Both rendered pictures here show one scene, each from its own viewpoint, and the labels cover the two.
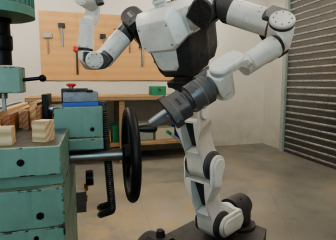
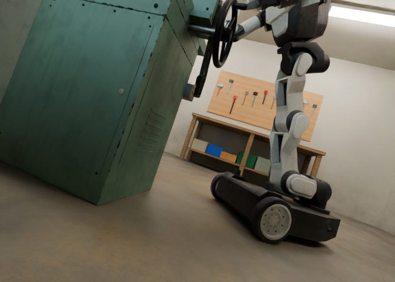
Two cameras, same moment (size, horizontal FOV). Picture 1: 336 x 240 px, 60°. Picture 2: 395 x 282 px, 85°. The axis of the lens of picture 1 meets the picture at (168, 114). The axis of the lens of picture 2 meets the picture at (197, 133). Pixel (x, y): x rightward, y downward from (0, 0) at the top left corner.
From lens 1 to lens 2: 0.81 m
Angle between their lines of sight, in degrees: 30
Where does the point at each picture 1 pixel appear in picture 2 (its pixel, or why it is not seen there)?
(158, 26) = not seen: outside the picture
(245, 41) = (381, 126)
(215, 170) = (297, 121)
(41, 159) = not seen: outside the picture
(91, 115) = (210, 0)
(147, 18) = not seen: outside the picture
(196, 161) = (283, 113)
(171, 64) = (282, 26)
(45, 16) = (223, 74)
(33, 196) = not seen: outside the picture
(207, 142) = (297, 100)
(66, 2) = (239, 68)
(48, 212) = (160, 5)
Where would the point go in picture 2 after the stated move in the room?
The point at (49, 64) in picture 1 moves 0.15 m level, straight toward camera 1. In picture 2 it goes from (215, 103) to (215, 101)
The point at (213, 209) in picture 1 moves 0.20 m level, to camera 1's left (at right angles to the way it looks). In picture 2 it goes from (287, 162) to (253, 152)
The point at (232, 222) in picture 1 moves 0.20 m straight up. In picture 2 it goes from (301, 183) to (312, 149)
